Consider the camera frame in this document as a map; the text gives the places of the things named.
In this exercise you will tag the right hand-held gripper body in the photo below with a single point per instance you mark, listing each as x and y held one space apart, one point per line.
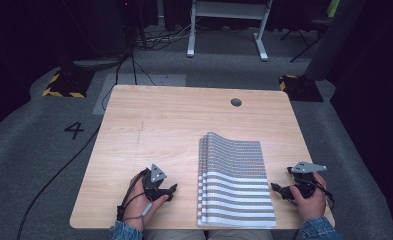
304 181

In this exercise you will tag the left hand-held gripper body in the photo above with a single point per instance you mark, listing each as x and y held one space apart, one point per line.
153 178

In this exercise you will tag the person's right hand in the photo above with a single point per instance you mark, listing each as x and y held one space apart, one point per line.
309 205

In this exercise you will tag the person's left hand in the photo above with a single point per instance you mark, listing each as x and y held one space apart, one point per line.
138 203

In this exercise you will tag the grey white striped folded cloth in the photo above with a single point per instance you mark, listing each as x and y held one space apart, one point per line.
234 181

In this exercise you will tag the black yellow striped stand base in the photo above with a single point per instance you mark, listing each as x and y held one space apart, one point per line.
69 85
300 88

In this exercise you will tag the grey curtain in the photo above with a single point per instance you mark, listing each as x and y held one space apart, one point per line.
337 36

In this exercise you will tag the black office chair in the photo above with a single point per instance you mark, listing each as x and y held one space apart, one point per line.
312 26

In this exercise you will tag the white table frame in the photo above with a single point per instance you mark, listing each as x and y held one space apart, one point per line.
227 10

